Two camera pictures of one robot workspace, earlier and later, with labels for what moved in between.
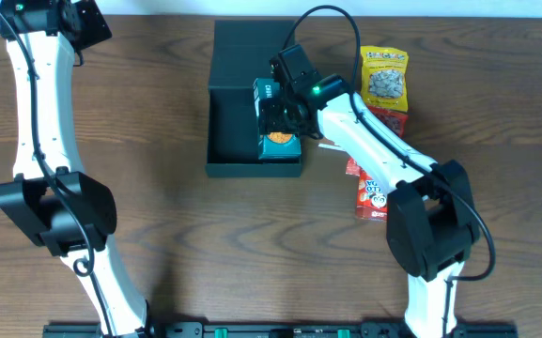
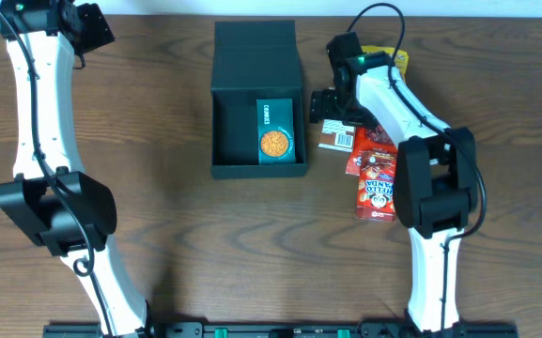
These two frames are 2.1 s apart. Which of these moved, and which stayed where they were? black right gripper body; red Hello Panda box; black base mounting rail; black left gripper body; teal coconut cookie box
Moved: teal coconut cookie box; black right gripper body
Stayed: black base mounting rail; red Hello Panda box; black left gripper body
